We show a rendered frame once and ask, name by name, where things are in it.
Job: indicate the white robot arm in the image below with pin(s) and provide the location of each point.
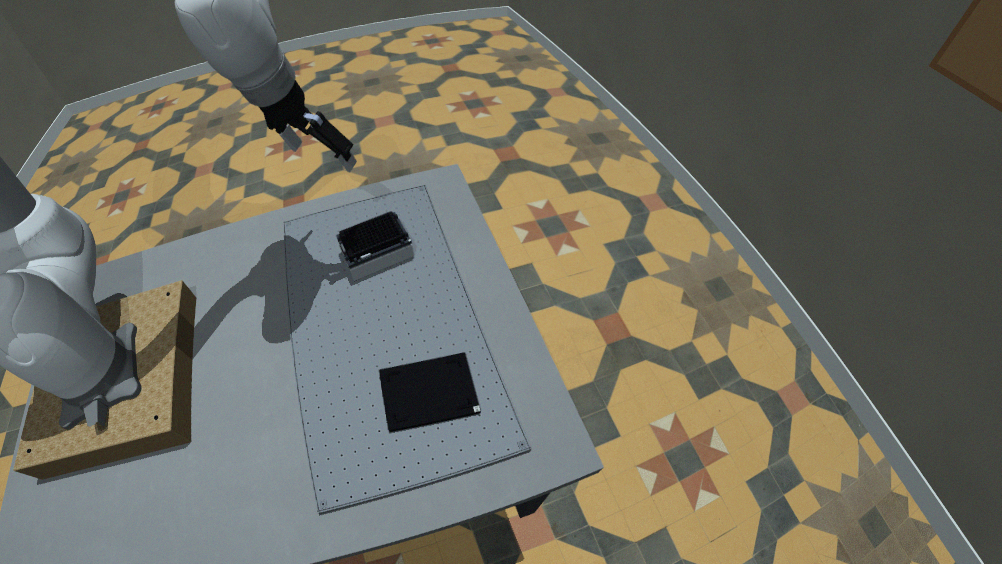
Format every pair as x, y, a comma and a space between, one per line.
50, 330

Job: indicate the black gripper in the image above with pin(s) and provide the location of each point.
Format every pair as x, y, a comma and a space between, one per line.
292, 105

